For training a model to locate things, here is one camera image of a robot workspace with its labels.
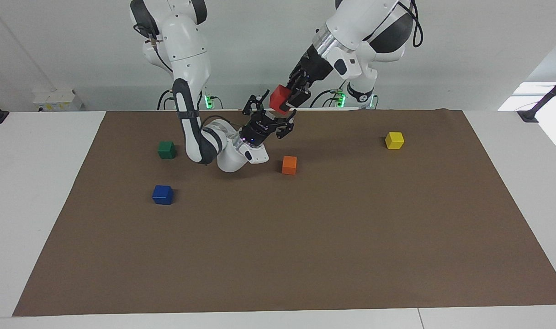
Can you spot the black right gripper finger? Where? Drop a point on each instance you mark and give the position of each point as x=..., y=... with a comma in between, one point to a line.
x=287, y=124
x=255, y=101

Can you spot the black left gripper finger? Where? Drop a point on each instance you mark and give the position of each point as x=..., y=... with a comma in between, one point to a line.
x=290, y=80
x=299, y=98

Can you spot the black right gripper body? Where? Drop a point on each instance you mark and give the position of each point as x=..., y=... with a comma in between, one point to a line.
x=258, y=130

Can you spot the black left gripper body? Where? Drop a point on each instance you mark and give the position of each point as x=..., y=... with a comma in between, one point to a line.
x=315, y=66

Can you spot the red wooden block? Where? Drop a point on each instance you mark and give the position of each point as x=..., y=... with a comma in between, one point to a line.
x=279, y=98

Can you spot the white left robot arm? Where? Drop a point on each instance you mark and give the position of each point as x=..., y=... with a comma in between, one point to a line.
x=364, y=27

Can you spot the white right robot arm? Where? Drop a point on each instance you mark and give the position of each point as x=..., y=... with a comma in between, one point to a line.
x=188, y=68

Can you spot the orange wooden block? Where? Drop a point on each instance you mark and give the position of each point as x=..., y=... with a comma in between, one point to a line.
x=289, y=165

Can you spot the green wooden block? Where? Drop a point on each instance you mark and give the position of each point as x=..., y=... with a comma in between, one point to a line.
x=166, y=150

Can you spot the yellow wooden block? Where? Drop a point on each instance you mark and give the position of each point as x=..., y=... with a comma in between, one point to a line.
x=394, y=140

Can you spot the blue wooden block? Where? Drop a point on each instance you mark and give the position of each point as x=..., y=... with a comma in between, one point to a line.
x=162, y=194

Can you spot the brown paper table mat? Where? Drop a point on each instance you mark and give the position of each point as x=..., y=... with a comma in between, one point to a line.
x=278, y=237

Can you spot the white wall socket box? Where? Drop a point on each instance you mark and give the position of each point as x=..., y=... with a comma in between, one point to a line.
x=57, y=100

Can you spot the black slanted camera stand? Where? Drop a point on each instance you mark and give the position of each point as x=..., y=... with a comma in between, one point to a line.
x=545, y=98

